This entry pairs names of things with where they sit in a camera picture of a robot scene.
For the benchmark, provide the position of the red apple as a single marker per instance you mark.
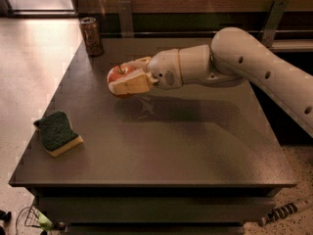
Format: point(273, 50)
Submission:
point(118, 72)

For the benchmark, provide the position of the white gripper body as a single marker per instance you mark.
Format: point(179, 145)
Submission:
point(163, 69)

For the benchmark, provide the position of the wire basket with green item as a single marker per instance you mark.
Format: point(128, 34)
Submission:
point(31, 217)

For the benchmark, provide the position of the green and yellow sponge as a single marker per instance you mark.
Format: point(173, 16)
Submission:
point(56, 134)

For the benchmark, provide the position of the metal bracket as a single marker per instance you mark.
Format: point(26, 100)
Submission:
point(125, 18)
point(273, 19)

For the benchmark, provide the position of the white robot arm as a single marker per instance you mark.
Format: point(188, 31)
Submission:
point(232, 55)

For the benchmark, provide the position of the brown soda can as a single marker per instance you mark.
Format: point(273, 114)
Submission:
point(91, 36)

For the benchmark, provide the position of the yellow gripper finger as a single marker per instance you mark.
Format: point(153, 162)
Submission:
point(135, 82)
point(139, 64)

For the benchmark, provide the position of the black object on floor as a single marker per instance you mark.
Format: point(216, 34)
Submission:
point(6, 217)

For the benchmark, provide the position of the left metal bracket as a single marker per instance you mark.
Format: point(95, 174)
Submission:
point(125, 18)

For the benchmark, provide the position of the right metal bracket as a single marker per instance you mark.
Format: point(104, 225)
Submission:
point(273, 19)

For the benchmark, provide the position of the striped black white stick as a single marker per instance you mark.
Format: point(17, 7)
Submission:
point(286, 210)

